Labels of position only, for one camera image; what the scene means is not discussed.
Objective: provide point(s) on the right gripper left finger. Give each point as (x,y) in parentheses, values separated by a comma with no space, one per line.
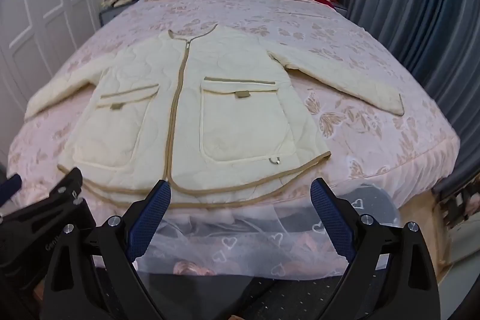
(144,218)

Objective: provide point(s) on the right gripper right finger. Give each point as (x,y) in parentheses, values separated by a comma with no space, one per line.
(337,217)

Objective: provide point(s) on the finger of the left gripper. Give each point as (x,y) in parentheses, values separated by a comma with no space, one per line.
(11,186)
(69,188)

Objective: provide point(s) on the cream quilted jacket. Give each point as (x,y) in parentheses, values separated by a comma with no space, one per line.
(216,116)

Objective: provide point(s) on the blue nightstand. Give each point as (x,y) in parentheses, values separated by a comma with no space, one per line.
(106,15)

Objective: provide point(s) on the white wardrobe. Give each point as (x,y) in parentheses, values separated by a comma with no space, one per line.
(37,38)

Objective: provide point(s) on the blue-grey curtain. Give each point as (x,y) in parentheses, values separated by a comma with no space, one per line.
(437,41)

